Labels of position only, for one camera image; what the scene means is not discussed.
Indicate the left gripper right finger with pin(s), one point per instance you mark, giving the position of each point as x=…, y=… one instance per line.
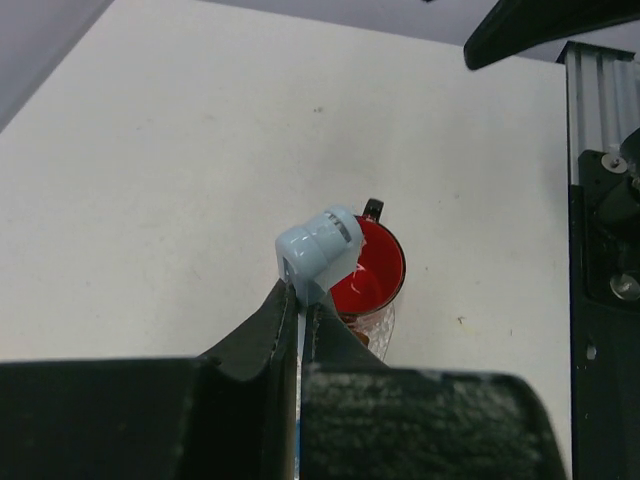
x=361, y=419

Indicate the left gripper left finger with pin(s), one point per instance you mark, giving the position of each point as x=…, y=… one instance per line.
x=228, y=413

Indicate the clear glass tray wooden handles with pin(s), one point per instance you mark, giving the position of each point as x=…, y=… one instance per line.
x=373, y=328

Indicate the red cup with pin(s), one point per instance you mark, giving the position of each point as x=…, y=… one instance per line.
x=380, y=270

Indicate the white toothbrush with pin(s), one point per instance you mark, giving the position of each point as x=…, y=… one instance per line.
x=314, y=257

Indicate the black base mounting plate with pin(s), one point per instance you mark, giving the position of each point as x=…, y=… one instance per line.
x=604, y=313

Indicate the aluminium frame rail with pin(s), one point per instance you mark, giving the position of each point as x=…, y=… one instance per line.
x=602, y=92

